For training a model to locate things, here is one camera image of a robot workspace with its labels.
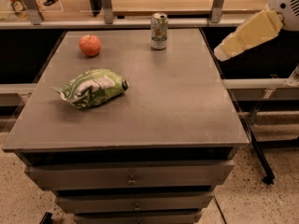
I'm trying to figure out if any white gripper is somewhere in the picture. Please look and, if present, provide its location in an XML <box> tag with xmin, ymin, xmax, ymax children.
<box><xmin>214</xmin><ymin>0</ymin><xmax>299</xmax><ymax>62</ymax></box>

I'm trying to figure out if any red apple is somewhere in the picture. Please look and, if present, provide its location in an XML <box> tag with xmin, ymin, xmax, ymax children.
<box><xmin>79</xmin><ymin>35</ymin><xmax>102</xmax><ymax>57</ymax></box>

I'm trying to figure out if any black floor stand leg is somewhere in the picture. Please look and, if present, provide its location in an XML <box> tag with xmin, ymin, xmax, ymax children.
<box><xmin>237</xmin><ymin>109</ymin><xmax>276</xmax><ymax>186</ymax></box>

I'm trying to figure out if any small black object on shelf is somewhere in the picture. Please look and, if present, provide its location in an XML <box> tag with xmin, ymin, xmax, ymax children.
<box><xmin>43</xmin><ymin>0</ymin><xmax>58</xmax><ymax>7</ymax></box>

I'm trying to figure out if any grey drawer cabinet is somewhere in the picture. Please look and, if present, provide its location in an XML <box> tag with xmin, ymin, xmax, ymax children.
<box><xmin>4</xmin><ymin>29</ymin><xmax>248</xmax><ymax>224</ymax></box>

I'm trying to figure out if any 7up soda can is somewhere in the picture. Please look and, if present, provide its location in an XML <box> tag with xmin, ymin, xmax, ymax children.
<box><xmin>150</xmin><ymin>12</ymin><xmax>168</xmax><ymax>49</ymax></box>

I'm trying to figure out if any colourful box on shelf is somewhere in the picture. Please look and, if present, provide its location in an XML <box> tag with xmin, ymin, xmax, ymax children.
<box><xmin>0</xmin><ymin>0</ymin><xmax>44</xmax><ymax>24</ymax></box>

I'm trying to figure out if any green chip bag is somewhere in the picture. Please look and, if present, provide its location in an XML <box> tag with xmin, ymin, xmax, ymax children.
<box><xmin>53</xmin><ymin>69</ymin><xmax>129</xmax><ymax>109</ymax></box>

